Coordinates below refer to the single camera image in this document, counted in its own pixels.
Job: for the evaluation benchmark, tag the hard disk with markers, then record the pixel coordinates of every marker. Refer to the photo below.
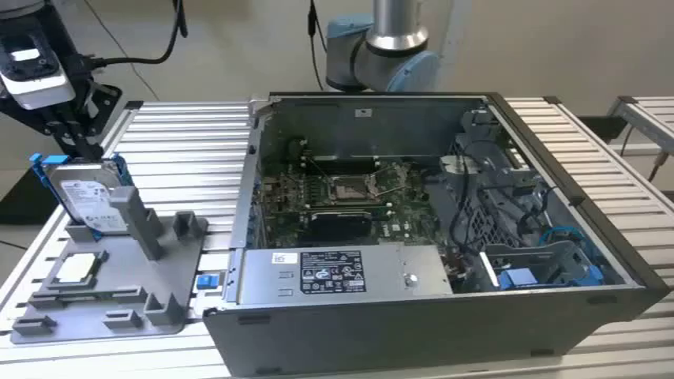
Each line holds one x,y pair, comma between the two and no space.
89,197

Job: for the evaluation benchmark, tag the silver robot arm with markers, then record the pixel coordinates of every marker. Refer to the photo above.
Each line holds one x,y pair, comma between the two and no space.
395,23

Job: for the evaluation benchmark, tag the grey metal disk bay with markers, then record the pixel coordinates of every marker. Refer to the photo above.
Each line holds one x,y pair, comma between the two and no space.
558,256

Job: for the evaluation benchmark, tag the silver CPU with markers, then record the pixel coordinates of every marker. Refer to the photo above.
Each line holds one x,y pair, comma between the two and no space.
76,269

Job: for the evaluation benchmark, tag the grey parts rack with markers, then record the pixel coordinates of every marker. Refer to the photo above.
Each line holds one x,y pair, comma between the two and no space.
131,276

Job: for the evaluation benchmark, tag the blue case latch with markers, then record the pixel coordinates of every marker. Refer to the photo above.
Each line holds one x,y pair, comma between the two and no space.
205,282

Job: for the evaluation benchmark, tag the CPU socket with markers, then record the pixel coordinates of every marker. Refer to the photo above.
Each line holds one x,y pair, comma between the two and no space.
347,191

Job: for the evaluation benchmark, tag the black RAM slot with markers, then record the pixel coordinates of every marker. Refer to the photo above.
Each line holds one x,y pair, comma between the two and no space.
347,204

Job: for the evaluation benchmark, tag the black graphics card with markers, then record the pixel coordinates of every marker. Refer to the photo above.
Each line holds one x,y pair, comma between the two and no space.
336,227

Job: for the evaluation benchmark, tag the silver power supply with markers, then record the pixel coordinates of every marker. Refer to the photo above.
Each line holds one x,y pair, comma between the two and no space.
263,284

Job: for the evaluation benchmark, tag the green motherboard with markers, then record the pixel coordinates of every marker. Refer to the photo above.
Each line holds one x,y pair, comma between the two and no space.
406,209

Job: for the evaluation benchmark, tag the grey metal drive cage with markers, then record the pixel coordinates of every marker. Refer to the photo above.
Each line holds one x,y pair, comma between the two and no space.
490,221

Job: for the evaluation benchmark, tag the dark grey PC case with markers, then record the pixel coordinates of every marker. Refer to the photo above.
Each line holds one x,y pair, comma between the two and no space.
395,339

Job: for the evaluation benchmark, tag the metal slat side table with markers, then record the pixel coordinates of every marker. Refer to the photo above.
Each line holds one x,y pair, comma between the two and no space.
653,114

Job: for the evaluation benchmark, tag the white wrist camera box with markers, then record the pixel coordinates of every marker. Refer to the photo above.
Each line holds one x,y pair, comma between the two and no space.
36,87

